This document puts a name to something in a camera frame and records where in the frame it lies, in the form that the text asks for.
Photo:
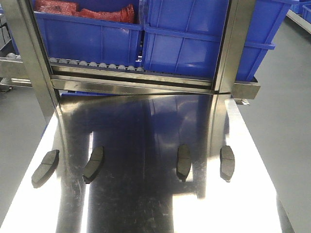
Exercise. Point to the brake pad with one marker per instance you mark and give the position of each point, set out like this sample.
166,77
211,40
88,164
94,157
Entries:
94,165
46,168
227,163
183,162

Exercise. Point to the roller conveyor track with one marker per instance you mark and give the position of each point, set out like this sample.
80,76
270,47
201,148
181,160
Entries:
94,64

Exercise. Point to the right blue plastic bin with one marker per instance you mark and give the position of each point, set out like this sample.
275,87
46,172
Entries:
184,36

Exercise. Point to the blue plastic bin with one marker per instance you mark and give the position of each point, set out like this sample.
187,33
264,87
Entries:
184,36
89,39

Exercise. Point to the left blue plastic bin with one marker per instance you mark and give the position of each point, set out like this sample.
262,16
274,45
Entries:
89,39

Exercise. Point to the stainless steel rack frame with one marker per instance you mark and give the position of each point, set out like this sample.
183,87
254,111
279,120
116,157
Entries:
33,69

